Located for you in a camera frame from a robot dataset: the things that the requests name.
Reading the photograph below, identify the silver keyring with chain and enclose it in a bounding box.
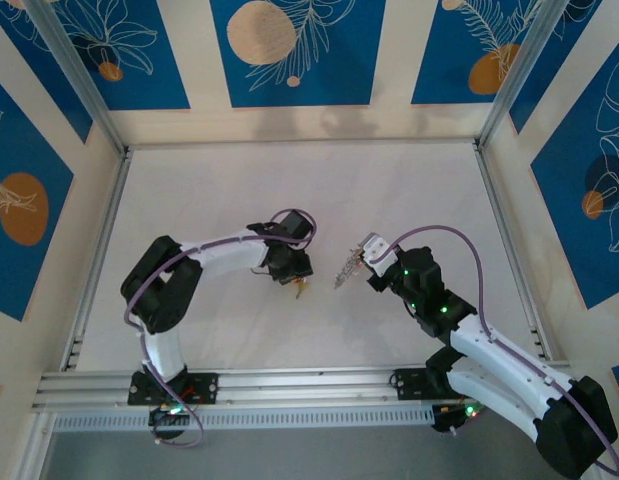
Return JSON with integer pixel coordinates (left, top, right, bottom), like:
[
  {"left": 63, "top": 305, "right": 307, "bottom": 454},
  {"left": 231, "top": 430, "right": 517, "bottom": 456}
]
[{"left": 332, "top": 245, "right": 365, "bottom": 292}]

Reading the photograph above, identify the black controller board green light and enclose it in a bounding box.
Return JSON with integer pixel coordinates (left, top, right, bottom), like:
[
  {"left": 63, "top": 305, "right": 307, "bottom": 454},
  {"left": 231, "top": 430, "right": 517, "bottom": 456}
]
[
  {"left": 431, "top": 402, "right": 486, "bottom": 435},
  {"left": 148, "top": 404, "right": 193, "bottom": 441}
]

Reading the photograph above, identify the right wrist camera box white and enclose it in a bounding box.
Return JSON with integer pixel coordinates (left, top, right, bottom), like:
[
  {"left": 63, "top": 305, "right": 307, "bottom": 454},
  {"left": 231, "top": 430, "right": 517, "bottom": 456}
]
[{"left": 361, "top": 232, "right": 399, "bottom": 276}]

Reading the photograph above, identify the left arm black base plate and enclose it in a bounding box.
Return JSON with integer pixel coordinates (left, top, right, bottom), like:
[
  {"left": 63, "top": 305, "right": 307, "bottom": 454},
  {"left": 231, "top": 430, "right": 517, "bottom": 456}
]
[{"left": 127, "top": 370, "right": 220, "bottom": 405}]

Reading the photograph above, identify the aluminium mounting rail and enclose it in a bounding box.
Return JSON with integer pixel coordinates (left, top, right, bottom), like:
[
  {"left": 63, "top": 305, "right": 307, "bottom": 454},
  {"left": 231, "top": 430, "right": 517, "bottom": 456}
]
[{"left": 31, "top": 362, "right": 583, "bottom": 412}]

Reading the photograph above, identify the aluminium frame post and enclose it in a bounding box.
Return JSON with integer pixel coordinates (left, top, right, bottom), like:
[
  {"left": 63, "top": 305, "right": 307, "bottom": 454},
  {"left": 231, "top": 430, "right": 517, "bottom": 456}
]
[
  {"left": 26, "top": 0, "right": 131, "bottom": 154},
  {"left": 476, "top": 0, "right": 573, "bottom": 151}
]

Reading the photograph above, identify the grey slotted cable duct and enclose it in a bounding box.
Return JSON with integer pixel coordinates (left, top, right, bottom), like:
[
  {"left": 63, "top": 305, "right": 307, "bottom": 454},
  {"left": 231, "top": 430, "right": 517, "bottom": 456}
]
[{"left": 51, "top": 405, "right": 436, "bottom": 433}]

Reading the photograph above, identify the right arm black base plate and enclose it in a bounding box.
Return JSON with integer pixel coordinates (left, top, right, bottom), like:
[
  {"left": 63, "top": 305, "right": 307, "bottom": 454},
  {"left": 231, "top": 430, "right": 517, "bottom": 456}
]
[{"left": 388, "top": 368, "right": 488, "bottom": 401}]

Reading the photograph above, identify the aluminium table side rail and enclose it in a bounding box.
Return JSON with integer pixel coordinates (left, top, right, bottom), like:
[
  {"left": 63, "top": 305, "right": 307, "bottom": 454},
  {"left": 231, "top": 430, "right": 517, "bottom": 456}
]
[
  {"left": 61, "top": 149, "right": 135, "bottom": 372},
  {"left": 472, "top": 142, "right": 555, "bottom": 362}
]

